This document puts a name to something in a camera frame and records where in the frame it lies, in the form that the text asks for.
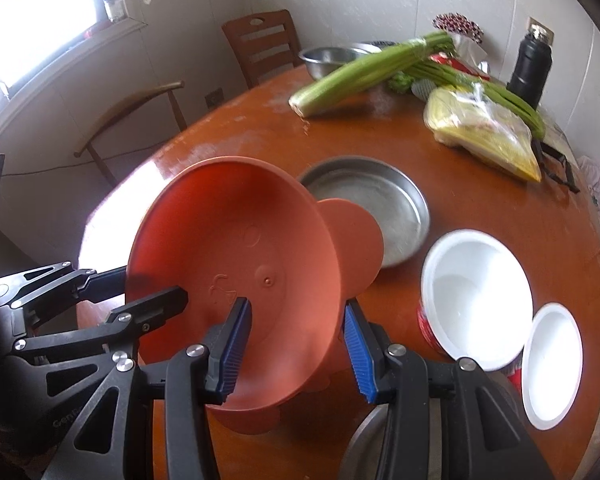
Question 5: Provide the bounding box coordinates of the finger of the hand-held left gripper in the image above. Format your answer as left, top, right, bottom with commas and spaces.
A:
0, 261, 129, 329
11, 286, 189, 361

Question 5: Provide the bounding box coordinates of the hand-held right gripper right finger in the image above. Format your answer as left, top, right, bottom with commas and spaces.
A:
342, 299, 556, 480

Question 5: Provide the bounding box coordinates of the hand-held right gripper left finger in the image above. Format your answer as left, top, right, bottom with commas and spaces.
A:
42, 296, 253, 480

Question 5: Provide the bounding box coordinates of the steel basin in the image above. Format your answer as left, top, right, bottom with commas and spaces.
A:
339, 391, 433, 480

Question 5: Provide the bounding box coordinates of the orange pig-shaped plastic plate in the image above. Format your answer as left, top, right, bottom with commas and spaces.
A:
126, 156, 384, 436

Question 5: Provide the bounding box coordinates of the large white bowl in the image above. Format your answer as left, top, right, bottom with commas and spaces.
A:
417, 229, 534, 373

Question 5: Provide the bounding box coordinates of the round steel pan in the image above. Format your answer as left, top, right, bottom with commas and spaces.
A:
298, 156, 431, 269

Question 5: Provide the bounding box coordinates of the light wooden curved chair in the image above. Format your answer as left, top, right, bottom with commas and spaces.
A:
73, 79, 189, 187

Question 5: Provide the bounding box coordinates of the small white bowl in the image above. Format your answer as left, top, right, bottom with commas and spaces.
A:
521, 302, 582, 431

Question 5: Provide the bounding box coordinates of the yellow noodle bag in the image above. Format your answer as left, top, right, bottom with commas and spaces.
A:
424, 86, 543, 183

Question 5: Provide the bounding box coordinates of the window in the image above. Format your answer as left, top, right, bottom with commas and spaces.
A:
0, 0, 148, 103

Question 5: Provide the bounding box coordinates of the green leafy vegetable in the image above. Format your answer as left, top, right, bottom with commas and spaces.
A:
389, 72, 415, 95

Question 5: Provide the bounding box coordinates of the dark wooden slatted chair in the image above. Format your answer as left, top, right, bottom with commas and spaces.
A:
222, 9, 305, 90

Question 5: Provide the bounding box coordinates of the thick celery bunch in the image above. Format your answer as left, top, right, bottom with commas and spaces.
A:
288, 31, 456, 119

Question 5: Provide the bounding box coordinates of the steel mixing bowl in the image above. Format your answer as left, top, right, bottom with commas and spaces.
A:
298, 46, 373, 81

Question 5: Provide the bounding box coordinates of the thin celery bunch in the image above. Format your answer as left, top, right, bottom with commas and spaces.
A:
415, 57, 547, 142

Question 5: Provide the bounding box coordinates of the red food package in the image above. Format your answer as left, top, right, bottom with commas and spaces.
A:
429, 52, 491, 81

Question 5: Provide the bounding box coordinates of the steel bowl with dark rim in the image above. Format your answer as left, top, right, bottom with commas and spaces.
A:
350, 40, 398, 57

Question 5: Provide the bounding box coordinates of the black thermos bottle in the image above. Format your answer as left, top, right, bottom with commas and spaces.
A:
506, 29, 552, 109

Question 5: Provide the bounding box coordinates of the red white patterned bouquet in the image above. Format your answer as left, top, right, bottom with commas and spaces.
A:
432, 12, 484, 43

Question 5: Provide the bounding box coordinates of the wall power socket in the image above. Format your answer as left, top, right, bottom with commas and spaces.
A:
526, 16, 555, 44

